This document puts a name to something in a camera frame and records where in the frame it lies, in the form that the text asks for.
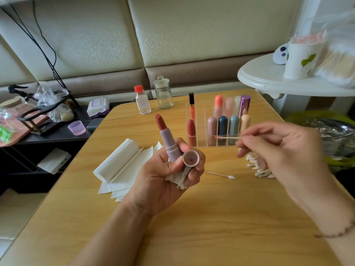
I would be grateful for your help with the person's right hand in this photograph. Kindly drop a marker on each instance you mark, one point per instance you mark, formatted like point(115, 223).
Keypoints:
point(291, 160)

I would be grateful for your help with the person's left hand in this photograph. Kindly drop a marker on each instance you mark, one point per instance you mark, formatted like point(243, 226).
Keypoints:
point(158, 188)

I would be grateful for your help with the white tissue sheet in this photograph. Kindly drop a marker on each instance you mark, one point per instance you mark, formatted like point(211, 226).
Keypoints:
point(177, 177)

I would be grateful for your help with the pile of cotton swabs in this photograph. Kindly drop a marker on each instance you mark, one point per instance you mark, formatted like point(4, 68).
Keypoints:
point(260, 167)

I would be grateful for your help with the stack of white tissues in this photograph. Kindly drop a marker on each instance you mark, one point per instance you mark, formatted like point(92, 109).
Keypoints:
point(125, 169)

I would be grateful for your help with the mauve lipstick cap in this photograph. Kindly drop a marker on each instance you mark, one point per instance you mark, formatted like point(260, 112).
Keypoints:
point(191, 158)

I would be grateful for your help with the red lipstick mauve tube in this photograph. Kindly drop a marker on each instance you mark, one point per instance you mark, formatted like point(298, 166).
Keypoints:
point(169, 141)

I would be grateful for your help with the thin wooden cotton swab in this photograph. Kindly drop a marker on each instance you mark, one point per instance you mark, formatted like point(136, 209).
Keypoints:
point(227, 138)
point(219, 175)

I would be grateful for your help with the red lipstick pink tube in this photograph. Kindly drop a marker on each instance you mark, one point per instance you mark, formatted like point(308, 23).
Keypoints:
point(191, 132)

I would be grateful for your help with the clear acrylic lipstick organizer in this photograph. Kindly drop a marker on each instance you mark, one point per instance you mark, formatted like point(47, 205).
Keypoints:
point(227, 125)

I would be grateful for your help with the person's right forearm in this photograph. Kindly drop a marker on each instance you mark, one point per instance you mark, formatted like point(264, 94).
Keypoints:
point(338, 235)

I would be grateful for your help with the yellow-green bin with bag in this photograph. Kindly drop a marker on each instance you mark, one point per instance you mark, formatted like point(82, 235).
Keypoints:
point(327, 138)

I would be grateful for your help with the clear bottle red cap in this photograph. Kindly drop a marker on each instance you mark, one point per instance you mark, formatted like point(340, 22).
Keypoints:
point(142, 102)

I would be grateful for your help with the white round side table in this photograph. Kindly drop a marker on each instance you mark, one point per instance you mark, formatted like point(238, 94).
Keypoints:
point(263, 77)

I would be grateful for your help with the glass jar with lid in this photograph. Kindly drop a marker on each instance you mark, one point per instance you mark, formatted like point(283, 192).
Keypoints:
point(163, 95)

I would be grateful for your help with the wet wipes pack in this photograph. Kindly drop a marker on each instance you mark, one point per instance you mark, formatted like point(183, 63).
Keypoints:
point(98, 107)

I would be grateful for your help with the small purple plastic cup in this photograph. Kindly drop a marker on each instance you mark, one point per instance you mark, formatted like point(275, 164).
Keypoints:
point(76, 128)

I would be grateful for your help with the white mug green leaf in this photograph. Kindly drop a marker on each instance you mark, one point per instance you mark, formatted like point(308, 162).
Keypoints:
point(302, 59)

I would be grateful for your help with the white panda figure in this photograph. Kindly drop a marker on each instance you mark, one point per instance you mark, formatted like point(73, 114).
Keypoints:
point(280, 53)

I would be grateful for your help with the white power bank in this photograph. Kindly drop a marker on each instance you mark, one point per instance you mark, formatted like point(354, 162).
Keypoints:
point(54, 161)

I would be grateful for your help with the black low shelf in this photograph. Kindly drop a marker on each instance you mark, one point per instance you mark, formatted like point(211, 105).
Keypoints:
point(52, 138)

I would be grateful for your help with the crumpled clear plastic bag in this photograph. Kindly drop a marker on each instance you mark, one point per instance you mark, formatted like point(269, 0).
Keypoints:
point(51, 95)

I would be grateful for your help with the beige padded backrest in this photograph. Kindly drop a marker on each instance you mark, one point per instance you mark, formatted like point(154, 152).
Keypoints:
point(222, 30)

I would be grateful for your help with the pink tray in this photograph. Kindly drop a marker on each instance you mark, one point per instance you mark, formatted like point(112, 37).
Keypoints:
point(16, 129)

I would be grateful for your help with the green plastic wrapper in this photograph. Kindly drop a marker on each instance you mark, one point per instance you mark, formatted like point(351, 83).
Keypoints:
point(5, 134)

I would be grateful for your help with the jar with wooden lid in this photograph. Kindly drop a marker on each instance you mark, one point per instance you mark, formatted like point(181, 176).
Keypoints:
point(11, 102)

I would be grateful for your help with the black clip tool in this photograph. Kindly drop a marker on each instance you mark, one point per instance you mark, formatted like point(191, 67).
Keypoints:
point(18, 90)

